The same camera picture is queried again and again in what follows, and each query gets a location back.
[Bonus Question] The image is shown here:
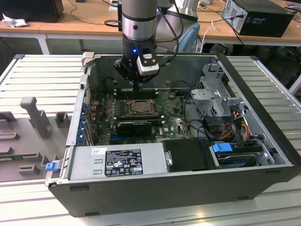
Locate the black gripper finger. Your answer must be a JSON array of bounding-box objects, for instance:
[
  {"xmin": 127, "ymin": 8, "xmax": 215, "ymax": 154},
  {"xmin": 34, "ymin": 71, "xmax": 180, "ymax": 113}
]
[
  {"xmin": 137, "ymin": 72, "xmax": 158, "ymax": 93},
  {"xmin": 114, "ymin": 60, "xmax": 138, "ymax": 93}
]

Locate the square silver CPU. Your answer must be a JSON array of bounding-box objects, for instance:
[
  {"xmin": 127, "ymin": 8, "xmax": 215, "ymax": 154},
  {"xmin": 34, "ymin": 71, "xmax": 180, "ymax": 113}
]
[{"xmin": 135, "ymin": 101, "xmax": 152, "ymax": 113}]

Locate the metal socket cover frame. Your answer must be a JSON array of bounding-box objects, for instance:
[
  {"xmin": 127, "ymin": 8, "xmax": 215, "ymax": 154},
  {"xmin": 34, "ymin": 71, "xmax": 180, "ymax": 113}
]
[{"xmin": 129, "ymin": 99, "xmax": 158, "ymax": 116}]

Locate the black RAM stick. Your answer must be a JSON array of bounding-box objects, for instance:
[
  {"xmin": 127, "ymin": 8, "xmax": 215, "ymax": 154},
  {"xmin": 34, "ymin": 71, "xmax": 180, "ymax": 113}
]
[
  {"xmin": 116, "ymin": 87, "xmax": 158, "ymax": 100},
  {"xmin": 116, "ymin": 113, "xmax": 163, "ymax": 122}
]

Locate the black cylinder component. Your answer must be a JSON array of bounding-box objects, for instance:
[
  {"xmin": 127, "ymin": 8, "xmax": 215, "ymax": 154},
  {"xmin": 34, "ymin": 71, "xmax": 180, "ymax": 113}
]
[{"xmin": 104, "ymin": 78, "xmax": 114, "ymax": 92}]

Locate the grey case release latch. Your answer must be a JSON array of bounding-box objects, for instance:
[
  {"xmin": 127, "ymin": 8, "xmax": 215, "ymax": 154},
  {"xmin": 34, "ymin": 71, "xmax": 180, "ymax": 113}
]
[{"xmin": 81, "ymin": 51, "xmax": 102, "ymax": 69}]

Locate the black computer tower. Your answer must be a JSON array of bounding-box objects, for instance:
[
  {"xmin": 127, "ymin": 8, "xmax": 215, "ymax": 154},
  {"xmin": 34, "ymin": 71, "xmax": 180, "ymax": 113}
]
[{"xmin": 117, "ymin": 0, "xmax": 124, "ymax": 32}]

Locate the green motherboard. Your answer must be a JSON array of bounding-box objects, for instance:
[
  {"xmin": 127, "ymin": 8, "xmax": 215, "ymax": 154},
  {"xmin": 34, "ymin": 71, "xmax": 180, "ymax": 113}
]
[{"xmin": 94, "ymin": 90, "xmax": 196, "ymax": 145}]

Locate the black graphics card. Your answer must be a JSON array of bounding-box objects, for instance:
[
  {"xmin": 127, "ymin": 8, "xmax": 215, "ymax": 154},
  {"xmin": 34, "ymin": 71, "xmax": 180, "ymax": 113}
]
[{"xmin": 116, "ymin": 121, "xmax": 152, "ymax": 137}]

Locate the pale blue teach pendant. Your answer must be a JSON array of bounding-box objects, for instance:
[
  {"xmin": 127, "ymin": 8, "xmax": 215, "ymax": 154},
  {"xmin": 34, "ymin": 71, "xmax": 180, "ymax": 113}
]
[{"xmin": 177, "ymin": 22, "xmax": 201, "ymax": 53}]

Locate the grey metal drive cage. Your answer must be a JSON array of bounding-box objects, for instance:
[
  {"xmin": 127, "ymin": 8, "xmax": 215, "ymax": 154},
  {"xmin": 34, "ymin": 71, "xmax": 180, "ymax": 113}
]
[{"xmin": 190, "ymin": 63, "xmax": 246, "ymax": 121}]

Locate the black plastic shroud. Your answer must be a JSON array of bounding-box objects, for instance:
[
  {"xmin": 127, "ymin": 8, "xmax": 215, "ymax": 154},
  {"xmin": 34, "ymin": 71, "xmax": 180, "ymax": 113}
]
[{"xmin": 162, "ymin": 138, "xmax": 221, "ymax": 172}]

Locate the hard disk in blue carrier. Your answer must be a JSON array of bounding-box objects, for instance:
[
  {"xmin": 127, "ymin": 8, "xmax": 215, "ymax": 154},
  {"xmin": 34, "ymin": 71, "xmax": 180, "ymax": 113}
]
[{"xmin": 211, "ymin": 142, "xmax": 263, "ymax": 170}]

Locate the grey power supply unit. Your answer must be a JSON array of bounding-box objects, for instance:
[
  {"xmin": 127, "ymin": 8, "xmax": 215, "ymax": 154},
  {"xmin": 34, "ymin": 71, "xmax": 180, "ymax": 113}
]
[{"xmin": 67, "ymin": 142, "xmax": 170, "ymax": 181}]

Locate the large black box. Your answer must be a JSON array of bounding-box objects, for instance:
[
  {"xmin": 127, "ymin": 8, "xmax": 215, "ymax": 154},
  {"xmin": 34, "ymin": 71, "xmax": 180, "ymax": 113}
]
[{"xmin": 0, "ymin": 0, "xmax": 64, "ymax": 24}]

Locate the black open PC case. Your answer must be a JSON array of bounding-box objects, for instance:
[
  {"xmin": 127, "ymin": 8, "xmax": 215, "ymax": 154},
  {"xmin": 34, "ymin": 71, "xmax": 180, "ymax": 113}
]
[{"xmin": 44, "ymin": 52, "xmax": 301, "ymax": 218}]

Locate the grey parts rack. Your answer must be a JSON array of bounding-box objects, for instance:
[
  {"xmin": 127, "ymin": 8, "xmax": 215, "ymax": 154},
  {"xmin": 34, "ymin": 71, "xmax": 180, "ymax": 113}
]
[{"xmin": 0, "ymin": 96, "xmax": 72, "ymax": 183}]

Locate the crumpled white paper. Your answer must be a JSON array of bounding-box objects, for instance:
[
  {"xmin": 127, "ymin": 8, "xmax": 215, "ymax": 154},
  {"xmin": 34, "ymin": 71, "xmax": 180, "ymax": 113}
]
[{"xmin": 1, "ymin": 12, "xmax": 29, "ymax": 29}]

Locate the black desktop computer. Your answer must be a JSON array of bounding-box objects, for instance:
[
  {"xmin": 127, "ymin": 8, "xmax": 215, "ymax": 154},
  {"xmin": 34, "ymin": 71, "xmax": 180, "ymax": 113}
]
[{"xmin": 222, "ymin": 0, "xmax": 296, "ymax": 38}]

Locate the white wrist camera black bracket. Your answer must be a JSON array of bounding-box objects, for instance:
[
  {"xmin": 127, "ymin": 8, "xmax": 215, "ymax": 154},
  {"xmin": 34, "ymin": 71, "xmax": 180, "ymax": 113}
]
[{"xmin": 136, "ymin": 48, "xmax": 160, "ymax": 76}]

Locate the blue card retention bracket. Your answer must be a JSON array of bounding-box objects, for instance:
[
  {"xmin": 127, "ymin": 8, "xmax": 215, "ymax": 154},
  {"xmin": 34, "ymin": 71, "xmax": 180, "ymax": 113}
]
[{"xmin": 78, "ymin": 101, "xmax": 89, "ymax": 145}]

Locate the white cable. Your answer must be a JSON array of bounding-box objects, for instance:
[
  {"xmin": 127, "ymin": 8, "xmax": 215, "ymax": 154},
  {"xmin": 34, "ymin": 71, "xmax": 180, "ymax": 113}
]
[{"xmin": 200, "ymin": 19, "xmax": 217, "ymax": 52}]

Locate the orange yellow wire bundle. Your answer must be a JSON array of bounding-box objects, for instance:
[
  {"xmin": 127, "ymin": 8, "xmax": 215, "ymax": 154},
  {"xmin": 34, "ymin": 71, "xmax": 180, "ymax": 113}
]
[{"xmin": 218, "ymin": 110, "xmax": 250, "ymax": 140}]

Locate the white metal frame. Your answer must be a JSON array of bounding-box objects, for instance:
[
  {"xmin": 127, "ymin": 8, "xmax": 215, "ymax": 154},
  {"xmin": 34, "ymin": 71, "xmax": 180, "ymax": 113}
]
[{"xmin": 288, "ymin": 75, "xmax": 301, "ymax": 95}]

